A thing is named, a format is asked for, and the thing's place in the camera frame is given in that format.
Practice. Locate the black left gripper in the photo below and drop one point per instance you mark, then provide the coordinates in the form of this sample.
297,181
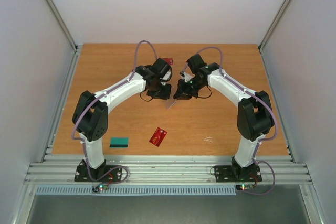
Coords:
165,96

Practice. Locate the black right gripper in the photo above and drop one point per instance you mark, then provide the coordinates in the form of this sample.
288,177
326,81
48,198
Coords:
185,92

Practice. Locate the pink leather card holder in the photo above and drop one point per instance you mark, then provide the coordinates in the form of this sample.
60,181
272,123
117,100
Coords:
170,103

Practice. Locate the red vip card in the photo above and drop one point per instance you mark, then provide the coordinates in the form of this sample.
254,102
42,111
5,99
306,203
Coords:
157,137
168,60

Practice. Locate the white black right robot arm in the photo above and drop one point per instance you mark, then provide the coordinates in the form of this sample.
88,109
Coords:
255,117

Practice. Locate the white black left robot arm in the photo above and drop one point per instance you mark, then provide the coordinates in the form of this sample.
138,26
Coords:
91,114

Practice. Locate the teal card with black stripe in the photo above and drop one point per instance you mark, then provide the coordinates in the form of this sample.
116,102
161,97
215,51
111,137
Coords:
119,142

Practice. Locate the right controller circuit board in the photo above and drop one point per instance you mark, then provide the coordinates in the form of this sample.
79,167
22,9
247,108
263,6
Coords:
244,187

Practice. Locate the controller circuit board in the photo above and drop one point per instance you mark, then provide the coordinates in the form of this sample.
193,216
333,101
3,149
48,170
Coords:
100,187
244,187

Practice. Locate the left controller circuit board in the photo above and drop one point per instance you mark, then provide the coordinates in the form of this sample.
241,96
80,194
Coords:
100,187

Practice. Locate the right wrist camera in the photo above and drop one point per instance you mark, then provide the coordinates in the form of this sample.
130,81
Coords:
186,77

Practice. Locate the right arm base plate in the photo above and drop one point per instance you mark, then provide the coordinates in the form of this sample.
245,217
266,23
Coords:
237,174

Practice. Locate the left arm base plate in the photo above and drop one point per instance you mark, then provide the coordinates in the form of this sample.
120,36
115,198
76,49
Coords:
103,174

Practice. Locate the aluminium front rail frame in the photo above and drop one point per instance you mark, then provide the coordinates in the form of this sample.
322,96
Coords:
155,170

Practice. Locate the left aluminium frame post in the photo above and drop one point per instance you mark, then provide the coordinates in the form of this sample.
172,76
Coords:
52,6

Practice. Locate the aluminium frame post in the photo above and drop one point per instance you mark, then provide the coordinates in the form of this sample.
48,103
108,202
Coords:
274,24
52,6

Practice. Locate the right aluminium frame post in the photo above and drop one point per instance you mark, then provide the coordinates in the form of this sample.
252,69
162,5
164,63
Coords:
274,24

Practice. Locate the grey slotted cable duct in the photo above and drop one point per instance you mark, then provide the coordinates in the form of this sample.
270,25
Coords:
138,190

